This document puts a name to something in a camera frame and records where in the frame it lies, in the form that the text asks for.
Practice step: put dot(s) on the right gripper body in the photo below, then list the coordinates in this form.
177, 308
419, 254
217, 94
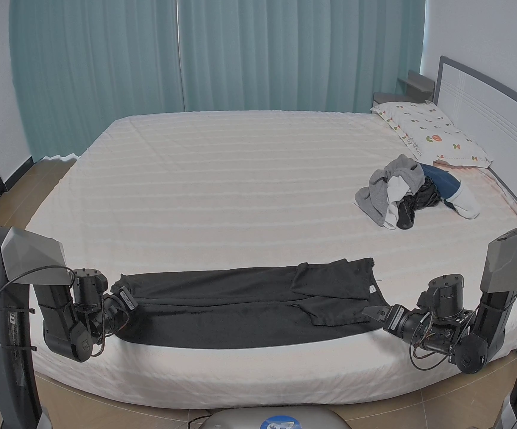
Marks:
412, 329

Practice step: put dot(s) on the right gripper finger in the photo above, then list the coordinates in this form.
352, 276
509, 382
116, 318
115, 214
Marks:
376, 313

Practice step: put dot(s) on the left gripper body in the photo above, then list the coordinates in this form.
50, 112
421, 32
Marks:
115, 313

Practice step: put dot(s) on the black T-shirt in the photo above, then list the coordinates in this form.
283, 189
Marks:
240, 306

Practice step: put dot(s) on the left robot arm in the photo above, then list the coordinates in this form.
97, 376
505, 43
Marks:
8, 351

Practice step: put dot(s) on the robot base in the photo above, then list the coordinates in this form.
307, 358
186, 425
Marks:
240, 420

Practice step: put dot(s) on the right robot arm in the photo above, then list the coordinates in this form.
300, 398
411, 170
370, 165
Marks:
490, 324

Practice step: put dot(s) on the pile of clothes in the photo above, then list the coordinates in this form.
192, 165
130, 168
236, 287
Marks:
379, 192

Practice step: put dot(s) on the bed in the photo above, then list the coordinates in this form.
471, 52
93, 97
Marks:
240, 163

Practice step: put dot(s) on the white printed pillow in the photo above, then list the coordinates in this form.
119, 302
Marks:
432, 132

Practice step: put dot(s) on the grey bedside table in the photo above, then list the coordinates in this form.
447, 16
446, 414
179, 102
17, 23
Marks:
417, 85

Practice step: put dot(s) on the blue-green curtain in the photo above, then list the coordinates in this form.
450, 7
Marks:
303, 38
97, 60

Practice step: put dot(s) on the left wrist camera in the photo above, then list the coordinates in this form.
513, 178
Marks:
125, 297

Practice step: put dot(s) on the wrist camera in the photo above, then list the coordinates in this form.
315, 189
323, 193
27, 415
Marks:
125, 297
394, 318

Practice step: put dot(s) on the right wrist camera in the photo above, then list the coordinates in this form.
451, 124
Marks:
394, 318

